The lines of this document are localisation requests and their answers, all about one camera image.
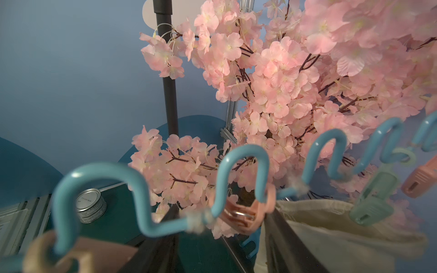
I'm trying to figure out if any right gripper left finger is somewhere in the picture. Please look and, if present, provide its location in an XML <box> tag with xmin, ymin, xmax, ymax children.
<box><xmin>117</xmin><ymin>204</ymin><xmax>182</xmax><ymax>273</ymax></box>

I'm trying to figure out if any green clothes clip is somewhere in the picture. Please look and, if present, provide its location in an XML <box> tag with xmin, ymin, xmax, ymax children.
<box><xmin>349</xmin><ymin>147</ymin><xmax>417</xmax><ymax>226</ymax></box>

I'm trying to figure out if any beige glove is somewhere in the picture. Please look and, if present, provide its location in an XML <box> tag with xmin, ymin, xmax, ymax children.
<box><xmin>253</xmin><ymin>199</ymin><xmax>429</xmax><ymax>273</ymax></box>

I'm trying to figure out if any pink cherry blossom tree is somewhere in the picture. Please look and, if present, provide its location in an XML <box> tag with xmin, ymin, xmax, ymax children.
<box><xmin>127</xmin><ymin>0</ymin><xmax>437</xmax><ymax>240</ymax></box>

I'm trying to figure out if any light blue wavy clip hanger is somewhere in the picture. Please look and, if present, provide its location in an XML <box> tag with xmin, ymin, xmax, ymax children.
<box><xmin>0</xmin><ymin>110</ymin><xmax>437</xmax><ymax>273</ymax></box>

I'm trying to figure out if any beige clothes clip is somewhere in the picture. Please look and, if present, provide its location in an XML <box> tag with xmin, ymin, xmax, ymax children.
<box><xmin>23</xmin><ymin>231</ymin><xmax>138</xmax><ymax>273</ymax></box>

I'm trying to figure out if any silver tin can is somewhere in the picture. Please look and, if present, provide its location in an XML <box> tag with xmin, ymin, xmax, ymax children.
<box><xmin>76</xmin><ymin>188</ymin><xmax>107</xmax><ymax>224</ymax></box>

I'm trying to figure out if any black garment rack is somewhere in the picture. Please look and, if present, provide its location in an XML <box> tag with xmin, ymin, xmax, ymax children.
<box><xmin>152</xmin><ymin>0</ymin><xmax>179</xmax><ymax>135</ymax></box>

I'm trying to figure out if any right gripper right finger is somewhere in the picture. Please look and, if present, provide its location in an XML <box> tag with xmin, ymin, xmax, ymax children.
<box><xmin>264</xmin><ymin>210</ymin><xmax>328</xmax><ymax>273</ymax></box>

